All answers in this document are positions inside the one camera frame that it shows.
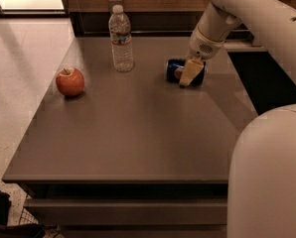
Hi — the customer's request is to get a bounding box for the grey cabinet drawer front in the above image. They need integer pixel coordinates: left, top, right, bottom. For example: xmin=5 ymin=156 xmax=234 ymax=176
xmin=24 ymin=199 xmax=227 ymax=226

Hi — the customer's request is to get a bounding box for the red apple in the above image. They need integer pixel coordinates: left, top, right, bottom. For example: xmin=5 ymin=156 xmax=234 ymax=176
xmin=56 ymin=67 xmax=84 ymax=97

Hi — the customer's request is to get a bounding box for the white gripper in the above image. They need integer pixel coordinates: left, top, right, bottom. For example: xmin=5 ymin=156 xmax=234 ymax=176
xmin=179 ymin=28 xmax=223 ymax=86

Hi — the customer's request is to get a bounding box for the clear plastic water bottle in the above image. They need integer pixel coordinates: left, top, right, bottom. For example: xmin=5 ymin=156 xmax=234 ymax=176
xmin=108 ymin=4 xmax=134 ymax=72

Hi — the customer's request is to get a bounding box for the wire basket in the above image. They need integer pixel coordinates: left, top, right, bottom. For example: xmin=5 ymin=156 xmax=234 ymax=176
xmin=18 ymin=206 xmax=39 ymax=225

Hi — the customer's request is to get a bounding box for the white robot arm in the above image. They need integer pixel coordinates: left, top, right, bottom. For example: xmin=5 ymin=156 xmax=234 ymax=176
xmin=188 ymin=0 xmax=296 ymax=238

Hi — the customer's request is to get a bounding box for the blue pepsi can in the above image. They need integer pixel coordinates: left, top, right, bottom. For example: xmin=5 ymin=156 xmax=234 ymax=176
xmin=166 ymin=59 xmax=206 ymax=86

